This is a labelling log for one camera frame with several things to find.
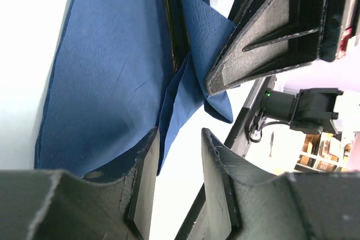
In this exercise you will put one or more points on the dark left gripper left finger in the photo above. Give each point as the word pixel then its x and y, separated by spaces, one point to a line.
pixel 112 202

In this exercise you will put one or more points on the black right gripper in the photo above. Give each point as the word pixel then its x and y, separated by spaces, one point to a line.
pixel 272 36

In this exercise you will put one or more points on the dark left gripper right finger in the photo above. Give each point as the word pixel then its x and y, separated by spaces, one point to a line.
pixel 247 202

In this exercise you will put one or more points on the iridescent fork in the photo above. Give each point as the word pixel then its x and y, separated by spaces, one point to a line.
pixel 178 32

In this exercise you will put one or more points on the blue paper napkin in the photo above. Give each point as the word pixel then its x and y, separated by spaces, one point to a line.
pixel 113 80

